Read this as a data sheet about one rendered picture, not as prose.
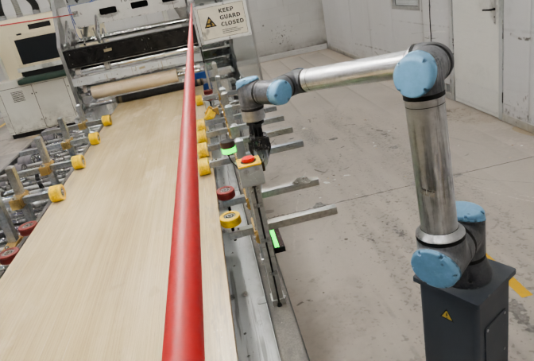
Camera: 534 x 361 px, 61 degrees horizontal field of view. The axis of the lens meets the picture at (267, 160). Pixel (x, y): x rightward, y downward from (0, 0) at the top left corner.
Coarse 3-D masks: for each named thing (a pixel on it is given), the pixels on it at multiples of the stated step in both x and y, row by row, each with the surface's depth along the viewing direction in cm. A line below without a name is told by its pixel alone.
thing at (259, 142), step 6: (252, 126) 175; (258, 126) 175; (258, 132) 176; (264, 132) 183; (252, 138) 178; (258, 138) 177; (264, 138) 177; (252, 144) 177; (258, 144) 179; (264, 144) 178
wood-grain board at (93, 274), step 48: (96, 144) 308; (144, 144) 287; (96, 192) 224; (144, 192) 213; (48, 240) 184; (96, 240) 177; (144, 240) 170; (0, 288) 157; (48, 288) 151; (96, 288) 146; (144, 288) 141; (0, 336) 132; (48, 336) 128; (96, 336) 124; (144, 336) 120
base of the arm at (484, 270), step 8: (472, 264) 155; (480, 264) 156; (488, 264) 159; (464, 272) 156; (472, 272) 156; (480, 272) 156; (488, 272) 158; (464, 280) 157; (472, 280) 157; (480, 280) 156; (488, 280) 157; (456, 288) 159; (464, 288) 157; (472, 288) 157
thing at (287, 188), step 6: (312, 180) 201; (318, 180) 201; (276, 186) 202; (282, 186) 201; (288, 186) 200; (294, 186) 200; (300, 186) 201; (306, 186) 201; (312, 186) 202; (264, 192) 199; (270, 192) 200; (276, 192) 200; (282, 192) 200; (234, 198) 198; (240, 198) 198; (228, 204) 198; (234, 204) 199
